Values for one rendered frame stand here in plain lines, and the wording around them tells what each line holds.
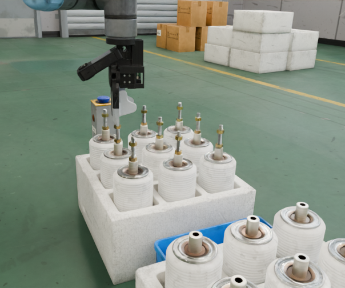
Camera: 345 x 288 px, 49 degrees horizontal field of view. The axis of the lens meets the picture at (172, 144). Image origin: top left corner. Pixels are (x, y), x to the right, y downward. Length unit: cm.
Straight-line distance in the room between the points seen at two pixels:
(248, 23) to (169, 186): 292
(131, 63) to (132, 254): 45
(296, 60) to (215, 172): 309
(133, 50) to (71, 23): 535
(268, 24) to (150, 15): 349
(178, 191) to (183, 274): 34
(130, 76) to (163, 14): 603
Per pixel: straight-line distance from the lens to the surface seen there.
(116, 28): 90
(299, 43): 399
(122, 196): 89
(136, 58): 93
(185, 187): 93
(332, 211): 137
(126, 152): 101
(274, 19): 369
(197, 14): 489
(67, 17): 618
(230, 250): 70
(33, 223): 122
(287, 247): 77
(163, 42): 511
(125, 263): 94
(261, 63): 364
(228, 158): 100
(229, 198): 98
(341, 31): 666
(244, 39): 376
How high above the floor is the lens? 64
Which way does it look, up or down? 21 degrees down
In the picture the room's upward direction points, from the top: 2 degrees clockwise
